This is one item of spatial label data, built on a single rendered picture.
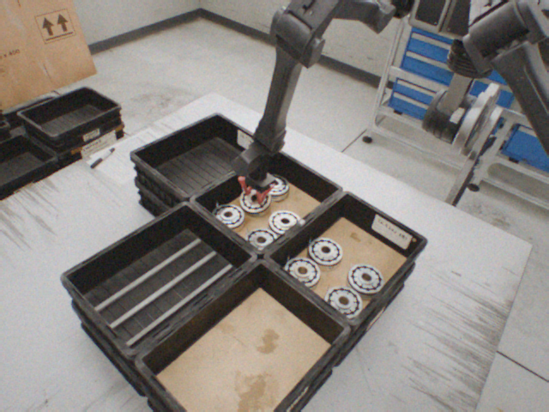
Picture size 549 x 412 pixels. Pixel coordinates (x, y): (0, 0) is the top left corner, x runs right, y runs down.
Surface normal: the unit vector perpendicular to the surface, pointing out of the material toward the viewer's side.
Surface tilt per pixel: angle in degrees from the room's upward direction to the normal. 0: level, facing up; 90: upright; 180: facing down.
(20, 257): 0
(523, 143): 90
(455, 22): 90
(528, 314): 0
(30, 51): 76
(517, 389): 0
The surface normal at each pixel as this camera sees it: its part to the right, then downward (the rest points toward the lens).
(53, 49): 0.80, 0.26
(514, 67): -0.62, 0.46
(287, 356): 0.09, -0.72
